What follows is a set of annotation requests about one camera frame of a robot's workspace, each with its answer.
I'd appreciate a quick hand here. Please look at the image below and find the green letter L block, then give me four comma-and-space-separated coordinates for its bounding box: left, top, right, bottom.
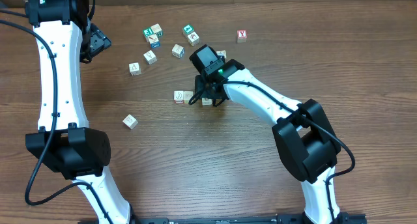
173, 91, 184, 104

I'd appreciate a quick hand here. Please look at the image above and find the red letter Y block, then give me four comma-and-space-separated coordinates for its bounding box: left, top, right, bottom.
237, 30, 248, 43

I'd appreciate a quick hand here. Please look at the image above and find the wooden block barrel picture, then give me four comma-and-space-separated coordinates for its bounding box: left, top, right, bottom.
201, 98, 212, 105

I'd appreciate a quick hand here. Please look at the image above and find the green number four block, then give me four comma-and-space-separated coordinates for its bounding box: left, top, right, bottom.
182, 24, 195, 37

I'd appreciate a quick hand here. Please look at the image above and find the wooden block number side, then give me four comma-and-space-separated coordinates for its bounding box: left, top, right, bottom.
151, 23, 164, 37

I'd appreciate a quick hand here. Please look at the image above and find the wooden block text top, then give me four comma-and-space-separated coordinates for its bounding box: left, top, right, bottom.
143, 50, 157, 65

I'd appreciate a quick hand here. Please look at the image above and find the plain wooden block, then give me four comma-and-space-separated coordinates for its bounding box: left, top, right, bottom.
216, 50, 227, 59

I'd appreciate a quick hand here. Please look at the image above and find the small wooden picture block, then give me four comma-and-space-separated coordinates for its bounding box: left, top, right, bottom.
183, 91, 194, 104

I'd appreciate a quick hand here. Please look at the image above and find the wooden block blue side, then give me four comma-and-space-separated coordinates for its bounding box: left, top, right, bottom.
171, 44, 184, 59

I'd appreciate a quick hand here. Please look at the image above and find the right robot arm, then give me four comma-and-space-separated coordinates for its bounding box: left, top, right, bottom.
190, 45, 341, 223

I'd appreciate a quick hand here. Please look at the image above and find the wooden block red picture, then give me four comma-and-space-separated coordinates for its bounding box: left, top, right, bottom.
122, 115, 138, 130

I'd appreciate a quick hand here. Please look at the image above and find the wooden block brown picture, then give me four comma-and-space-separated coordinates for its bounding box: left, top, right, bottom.
187, 32, 200, 46

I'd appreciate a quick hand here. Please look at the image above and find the green letter wooden block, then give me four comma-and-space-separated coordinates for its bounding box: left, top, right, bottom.
143, 27, 154, 42

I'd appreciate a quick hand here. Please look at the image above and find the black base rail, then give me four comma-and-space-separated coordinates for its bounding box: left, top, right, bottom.
78, 212, 367, 224

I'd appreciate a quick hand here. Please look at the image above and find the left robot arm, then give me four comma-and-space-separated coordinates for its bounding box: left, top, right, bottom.
25, 0, 137, 223

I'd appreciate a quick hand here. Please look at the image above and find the wooden block pencil picture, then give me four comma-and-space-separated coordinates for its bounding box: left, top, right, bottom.
148, 35, 160, 49

